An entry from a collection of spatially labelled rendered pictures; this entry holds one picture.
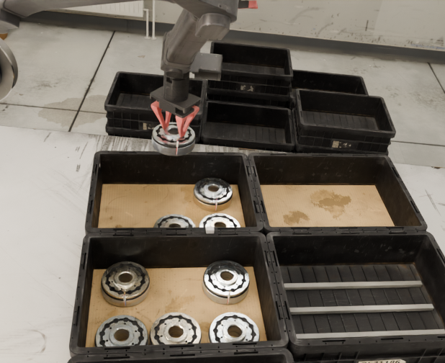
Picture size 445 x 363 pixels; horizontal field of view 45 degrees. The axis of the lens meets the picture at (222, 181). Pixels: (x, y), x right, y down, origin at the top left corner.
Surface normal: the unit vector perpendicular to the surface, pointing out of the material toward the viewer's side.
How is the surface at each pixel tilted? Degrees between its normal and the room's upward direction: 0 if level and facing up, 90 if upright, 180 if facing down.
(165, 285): 0
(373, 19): 90
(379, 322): 0
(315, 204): 0
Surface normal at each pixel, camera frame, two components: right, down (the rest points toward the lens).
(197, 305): 0.09, -0.77
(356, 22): -0.04, 0.63
